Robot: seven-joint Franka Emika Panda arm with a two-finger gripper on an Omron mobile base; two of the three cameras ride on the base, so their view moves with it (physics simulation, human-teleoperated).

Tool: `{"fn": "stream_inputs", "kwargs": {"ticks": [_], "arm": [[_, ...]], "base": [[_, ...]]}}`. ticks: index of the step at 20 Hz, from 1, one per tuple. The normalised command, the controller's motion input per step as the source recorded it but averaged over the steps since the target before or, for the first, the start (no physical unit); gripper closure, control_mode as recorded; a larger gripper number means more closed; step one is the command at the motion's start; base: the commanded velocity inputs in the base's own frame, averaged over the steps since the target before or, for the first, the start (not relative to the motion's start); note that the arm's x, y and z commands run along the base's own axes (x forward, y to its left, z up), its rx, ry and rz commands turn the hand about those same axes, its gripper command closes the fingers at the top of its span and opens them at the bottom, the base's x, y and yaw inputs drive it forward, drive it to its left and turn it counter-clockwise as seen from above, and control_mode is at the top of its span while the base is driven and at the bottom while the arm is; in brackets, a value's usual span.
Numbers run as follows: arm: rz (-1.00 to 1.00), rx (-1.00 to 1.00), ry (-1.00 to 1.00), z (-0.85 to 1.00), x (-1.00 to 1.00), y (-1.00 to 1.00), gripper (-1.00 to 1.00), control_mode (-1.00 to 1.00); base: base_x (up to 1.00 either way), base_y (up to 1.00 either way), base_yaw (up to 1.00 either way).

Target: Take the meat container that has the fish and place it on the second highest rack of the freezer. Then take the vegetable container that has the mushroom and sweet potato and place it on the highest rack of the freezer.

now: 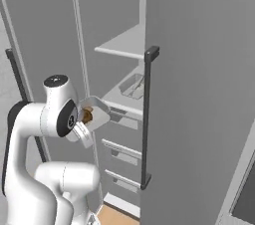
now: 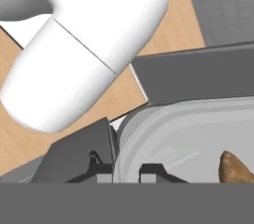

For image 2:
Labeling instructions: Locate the white rounded tube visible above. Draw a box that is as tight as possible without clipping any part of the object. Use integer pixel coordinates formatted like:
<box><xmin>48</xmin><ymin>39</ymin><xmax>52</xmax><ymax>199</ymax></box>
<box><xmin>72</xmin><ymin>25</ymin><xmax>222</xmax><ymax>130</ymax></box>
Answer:
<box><xmin>0</xmin><ymin>0</ymin><xmax>169</xmax><ymax>135</ymax></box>

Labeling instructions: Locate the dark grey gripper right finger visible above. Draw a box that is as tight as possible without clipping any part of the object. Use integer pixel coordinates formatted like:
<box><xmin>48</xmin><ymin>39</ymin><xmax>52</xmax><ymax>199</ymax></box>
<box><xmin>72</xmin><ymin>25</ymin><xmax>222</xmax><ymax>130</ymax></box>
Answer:
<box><xmin>138</xmin><ymin>164</ymin><xmax>191</xmax><ymax>184</ymax></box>

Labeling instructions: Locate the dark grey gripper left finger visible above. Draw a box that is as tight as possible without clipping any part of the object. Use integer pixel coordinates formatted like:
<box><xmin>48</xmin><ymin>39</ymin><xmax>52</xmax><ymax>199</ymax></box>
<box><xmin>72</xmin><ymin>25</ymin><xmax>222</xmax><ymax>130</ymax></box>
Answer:
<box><xmin>64</xmin><ymin>150</ymin><xmax>115</xmax><ymax>184</ymax></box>

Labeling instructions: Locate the dark grey block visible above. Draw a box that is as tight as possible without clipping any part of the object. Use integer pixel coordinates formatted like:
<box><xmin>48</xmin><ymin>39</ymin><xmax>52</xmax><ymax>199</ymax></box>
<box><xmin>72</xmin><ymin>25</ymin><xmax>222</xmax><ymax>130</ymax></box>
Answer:
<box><xmin>30</xmin><ymin>116</ymin><xmax>119</xmax><ymax>184</ymax></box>

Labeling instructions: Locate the brown sweet potato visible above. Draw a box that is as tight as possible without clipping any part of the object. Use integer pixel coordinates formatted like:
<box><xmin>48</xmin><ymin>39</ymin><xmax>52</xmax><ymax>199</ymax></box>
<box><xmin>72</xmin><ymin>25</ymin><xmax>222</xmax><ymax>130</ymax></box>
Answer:
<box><xmin>218</xmin><ymin>150</ymin><xmax>254</xmax><ymax>184</ymax></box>

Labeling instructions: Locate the dark grey counter panel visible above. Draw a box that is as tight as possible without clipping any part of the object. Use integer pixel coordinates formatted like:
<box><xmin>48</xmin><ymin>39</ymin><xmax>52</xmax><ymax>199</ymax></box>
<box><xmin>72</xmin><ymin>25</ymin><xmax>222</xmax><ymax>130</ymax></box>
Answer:
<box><xmin>128</xmin><ymin>41</ymin><xmax>254</xmax><ymax>107</ymax></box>

